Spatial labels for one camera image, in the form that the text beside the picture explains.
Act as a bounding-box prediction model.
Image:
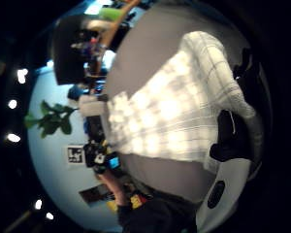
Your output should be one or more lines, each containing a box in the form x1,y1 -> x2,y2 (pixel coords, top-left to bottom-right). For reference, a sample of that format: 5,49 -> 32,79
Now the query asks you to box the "white plaid cloth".
106,30 -> 260,174

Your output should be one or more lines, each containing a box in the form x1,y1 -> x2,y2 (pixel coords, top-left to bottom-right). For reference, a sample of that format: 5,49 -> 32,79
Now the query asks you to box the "the person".
116,188 -> 199,233

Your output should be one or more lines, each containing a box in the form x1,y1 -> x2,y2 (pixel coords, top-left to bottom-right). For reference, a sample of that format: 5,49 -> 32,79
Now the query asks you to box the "white box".
78,94 -> 110,117

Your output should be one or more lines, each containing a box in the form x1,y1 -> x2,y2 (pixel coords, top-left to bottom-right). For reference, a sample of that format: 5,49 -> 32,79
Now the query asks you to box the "dark rectangular panel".
79,183 -> 115,209

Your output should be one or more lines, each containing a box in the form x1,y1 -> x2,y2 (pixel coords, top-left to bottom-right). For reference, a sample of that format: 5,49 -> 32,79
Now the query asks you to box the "green cushion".
98,7 -> 126,22

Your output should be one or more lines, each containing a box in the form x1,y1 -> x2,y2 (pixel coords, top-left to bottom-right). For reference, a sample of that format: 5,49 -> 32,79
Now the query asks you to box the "blue round object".
67,84 -> 85,101

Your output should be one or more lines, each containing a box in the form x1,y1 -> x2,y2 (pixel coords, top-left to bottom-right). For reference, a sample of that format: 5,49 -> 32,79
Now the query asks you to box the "green leafy plant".
23,100 -> 80,139

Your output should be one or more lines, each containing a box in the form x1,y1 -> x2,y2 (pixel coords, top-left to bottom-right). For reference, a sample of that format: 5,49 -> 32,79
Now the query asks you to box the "black monitor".
50,14 -> 105,86

